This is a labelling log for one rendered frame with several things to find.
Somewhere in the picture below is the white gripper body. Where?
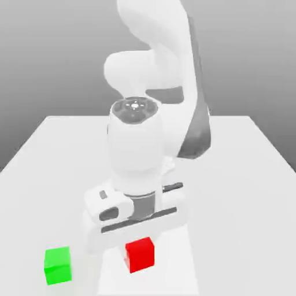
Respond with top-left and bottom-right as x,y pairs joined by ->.
83,190 -> 188,255

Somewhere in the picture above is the small red cube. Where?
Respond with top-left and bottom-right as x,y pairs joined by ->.
124,236 -> 155,274

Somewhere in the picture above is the small green cube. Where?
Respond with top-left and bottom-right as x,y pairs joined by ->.
43,246 -> 72,286

